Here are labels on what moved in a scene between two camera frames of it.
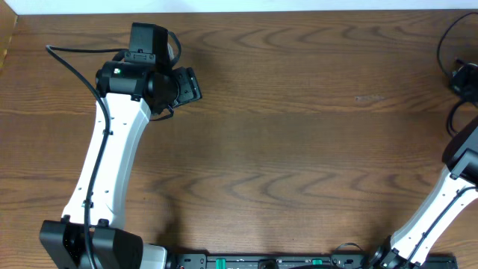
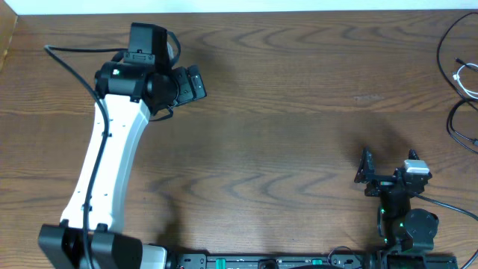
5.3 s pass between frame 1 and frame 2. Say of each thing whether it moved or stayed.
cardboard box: stayed
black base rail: stayed
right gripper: moved
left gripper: stayed
